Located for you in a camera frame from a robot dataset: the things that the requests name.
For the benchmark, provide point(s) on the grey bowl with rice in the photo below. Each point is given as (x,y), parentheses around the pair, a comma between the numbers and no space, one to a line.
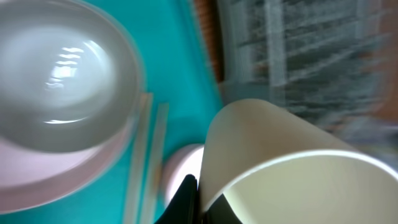
(70,75)

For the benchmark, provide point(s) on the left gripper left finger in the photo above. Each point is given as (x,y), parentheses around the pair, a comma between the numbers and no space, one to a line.
(182,209)

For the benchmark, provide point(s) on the teal plastic tray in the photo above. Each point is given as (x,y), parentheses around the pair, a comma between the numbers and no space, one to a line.
(168,39)

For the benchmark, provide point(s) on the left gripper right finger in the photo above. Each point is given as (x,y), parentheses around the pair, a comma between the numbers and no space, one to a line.
(220,212)

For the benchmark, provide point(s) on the large white plate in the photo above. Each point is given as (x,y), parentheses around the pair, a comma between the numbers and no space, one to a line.
(32,178)

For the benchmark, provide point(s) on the white paper cup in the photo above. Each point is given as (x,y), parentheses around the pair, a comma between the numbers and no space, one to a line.
(273,167)

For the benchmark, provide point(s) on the pink bowl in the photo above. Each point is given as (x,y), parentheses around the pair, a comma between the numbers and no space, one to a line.
(186,160)

